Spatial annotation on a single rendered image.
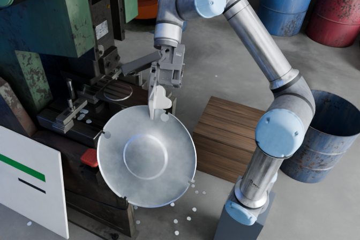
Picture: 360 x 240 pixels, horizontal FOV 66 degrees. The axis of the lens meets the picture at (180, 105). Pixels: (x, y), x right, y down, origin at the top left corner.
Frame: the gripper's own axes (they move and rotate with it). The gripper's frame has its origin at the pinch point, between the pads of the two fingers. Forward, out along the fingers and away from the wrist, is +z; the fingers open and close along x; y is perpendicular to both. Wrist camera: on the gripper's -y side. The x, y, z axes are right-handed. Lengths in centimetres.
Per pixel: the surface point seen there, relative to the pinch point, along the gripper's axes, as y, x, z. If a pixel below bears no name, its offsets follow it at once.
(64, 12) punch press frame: -29.2, 2.2, -26.7
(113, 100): -23.0, 41.2, -4.6
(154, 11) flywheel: -13, 50, -49
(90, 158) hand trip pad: -22.5, 21.8, 17.6
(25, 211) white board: -75, 79, 61
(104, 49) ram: -26.7, 32.4, -24.3
